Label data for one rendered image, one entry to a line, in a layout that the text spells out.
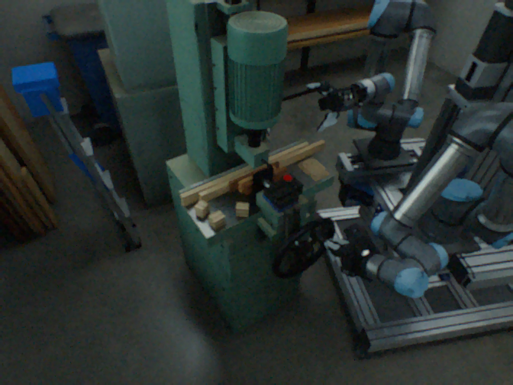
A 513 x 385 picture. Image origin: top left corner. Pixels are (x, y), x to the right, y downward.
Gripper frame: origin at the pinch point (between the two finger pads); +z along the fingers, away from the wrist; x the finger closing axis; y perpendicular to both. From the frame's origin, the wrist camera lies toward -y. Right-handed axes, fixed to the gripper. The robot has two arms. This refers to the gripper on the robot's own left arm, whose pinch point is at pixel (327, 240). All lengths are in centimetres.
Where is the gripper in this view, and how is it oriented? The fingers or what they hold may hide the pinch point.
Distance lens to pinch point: 124.1
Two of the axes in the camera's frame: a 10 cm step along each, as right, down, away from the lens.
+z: -4.9, -1.6, 8.6
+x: 8.4, -3.4, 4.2
